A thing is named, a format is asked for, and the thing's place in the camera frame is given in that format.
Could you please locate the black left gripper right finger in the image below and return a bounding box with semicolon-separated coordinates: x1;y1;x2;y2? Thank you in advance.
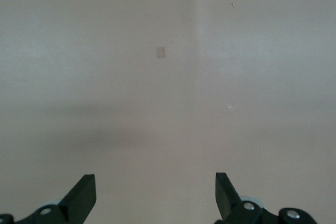
215;172;266;224

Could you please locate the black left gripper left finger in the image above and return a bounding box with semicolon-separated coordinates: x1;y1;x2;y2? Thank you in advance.
15;173;97;224

